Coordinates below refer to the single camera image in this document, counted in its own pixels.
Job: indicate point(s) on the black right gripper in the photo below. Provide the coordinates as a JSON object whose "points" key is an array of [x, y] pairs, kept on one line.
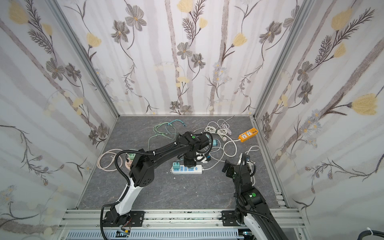
{"points": [[227, 167]]}

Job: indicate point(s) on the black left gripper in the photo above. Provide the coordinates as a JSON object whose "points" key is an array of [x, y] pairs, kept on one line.
{"points": [[190, 160]]}

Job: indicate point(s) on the white blue power strip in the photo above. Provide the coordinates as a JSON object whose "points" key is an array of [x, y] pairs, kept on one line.
{"points": [[183, 170]]}

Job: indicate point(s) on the green USB charger plug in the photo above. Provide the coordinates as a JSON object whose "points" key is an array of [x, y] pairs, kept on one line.
{"points": [[131, 156]]}

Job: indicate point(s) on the round pink power socket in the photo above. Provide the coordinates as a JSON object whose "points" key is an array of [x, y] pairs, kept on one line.
{"points": [[128, 163]]}

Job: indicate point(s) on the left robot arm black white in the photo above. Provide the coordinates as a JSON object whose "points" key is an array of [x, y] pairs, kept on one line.
{"points": [[202, 143]]}

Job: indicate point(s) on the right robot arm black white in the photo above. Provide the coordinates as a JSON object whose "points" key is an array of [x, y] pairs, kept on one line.
{"points": [[252, 210]]}

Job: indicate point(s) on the orange power strip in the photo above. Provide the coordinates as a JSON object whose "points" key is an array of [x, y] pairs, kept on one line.
{"points": [[248, 135]]}

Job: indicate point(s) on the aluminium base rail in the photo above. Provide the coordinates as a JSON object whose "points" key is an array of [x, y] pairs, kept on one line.
{"points": [[85, 224]]}

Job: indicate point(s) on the white slotted cable duct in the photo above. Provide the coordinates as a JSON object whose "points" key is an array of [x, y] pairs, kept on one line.
{"points": [[178, 234]]}

